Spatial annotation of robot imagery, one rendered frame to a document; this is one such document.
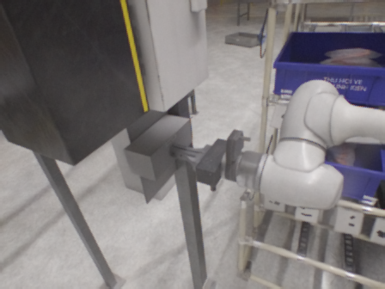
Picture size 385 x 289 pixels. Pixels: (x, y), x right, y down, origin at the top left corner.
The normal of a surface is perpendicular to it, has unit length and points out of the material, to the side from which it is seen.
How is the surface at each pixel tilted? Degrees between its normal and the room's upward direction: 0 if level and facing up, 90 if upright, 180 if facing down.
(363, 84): 94
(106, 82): 90
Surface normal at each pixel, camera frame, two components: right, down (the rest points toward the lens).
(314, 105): -0.52, -0.41
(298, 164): -0.31, -0.44
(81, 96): 0.87, 0.21
